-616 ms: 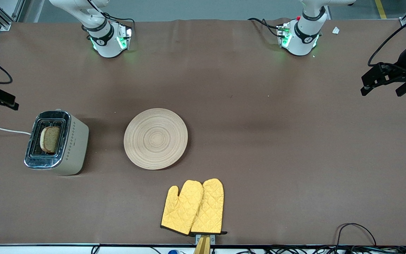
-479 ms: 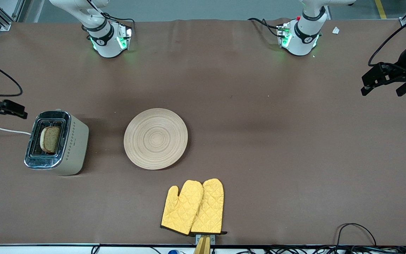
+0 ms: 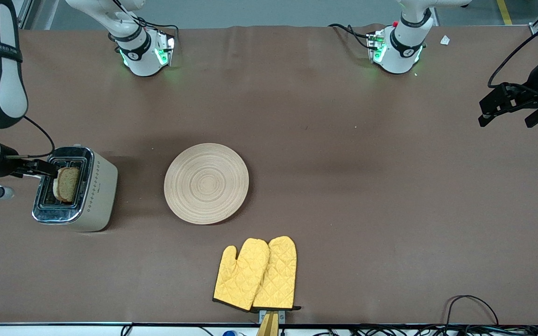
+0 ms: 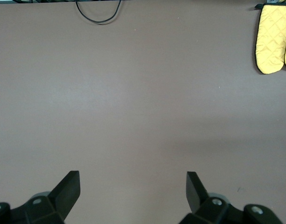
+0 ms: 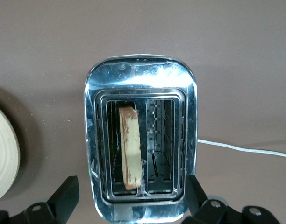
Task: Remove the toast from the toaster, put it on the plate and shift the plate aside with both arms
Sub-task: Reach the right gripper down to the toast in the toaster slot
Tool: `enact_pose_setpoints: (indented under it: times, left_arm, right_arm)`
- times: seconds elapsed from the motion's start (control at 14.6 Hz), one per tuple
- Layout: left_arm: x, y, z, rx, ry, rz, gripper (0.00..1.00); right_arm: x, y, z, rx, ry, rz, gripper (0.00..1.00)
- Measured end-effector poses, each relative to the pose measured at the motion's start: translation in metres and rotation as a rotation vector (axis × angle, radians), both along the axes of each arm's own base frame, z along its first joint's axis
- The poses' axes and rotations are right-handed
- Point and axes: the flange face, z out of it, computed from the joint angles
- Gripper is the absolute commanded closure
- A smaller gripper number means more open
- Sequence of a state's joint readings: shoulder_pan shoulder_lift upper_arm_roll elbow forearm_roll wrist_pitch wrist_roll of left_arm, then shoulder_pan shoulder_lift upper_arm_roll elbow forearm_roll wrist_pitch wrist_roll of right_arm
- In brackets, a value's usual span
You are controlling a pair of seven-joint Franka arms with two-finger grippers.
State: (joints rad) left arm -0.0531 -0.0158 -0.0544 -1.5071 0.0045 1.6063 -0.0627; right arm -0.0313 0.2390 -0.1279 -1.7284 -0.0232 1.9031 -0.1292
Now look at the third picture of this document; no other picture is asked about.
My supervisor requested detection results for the brown bread toast slice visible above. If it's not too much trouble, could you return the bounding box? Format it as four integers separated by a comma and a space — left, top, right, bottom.
53, 167, 82, 204

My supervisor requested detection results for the round wooden plate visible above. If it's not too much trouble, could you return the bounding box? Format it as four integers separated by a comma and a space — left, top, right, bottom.
164, 143, 250, 225

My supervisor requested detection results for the green-lit left arm base board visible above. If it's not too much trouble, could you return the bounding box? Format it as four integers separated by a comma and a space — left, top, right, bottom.
367, 30, 387, 64

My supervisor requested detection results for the green-lit right arm base board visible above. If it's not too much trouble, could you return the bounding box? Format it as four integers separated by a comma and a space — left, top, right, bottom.
154, 32, 177, 67

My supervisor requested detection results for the cream chrome toaster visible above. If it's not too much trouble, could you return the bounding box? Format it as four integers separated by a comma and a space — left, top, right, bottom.
32, 146, 119, 232

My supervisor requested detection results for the yellow quilted oven mitt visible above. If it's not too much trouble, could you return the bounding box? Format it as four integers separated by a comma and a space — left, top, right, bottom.
252, 236, 301, 312
212, 238, 270, 312

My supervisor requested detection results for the black right arm wrist cable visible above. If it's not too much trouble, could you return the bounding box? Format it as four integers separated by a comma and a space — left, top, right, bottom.
0, 115, 56, 159

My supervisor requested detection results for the black arm wrist cable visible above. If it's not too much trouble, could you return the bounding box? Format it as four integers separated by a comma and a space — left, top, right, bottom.
0, 115, 56, 159
487, 0, 538, 89

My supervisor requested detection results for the black left arm wrist cable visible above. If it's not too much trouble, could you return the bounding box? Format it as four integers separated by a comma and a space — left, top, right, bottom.
487, 0, 538, 89

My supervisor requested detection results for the black left arm base cable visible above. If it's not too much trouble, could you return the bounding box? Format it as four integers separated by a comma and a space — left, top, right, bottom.
328, 23, 373, 50

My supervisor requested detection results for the black arm base cable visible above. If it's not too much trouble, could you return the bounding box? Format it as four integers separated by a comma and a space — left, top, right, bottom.
328, 23, 373, 50
110, 0, 179, 38

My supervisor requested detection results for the black right arm base cable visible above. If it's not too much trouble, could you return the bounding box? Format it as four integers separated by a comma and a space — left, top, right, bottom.
110, 0, 179, 38

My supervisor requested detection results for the black looped cable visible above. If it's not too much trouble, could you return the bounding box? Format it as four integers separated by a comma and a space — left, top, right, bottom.
446, 294, 500, 327

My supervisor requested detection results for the wooden stick with metal bracket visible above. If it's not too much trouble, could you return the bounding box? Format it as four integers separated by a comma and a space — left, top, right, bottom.
256, 309, 286, 336

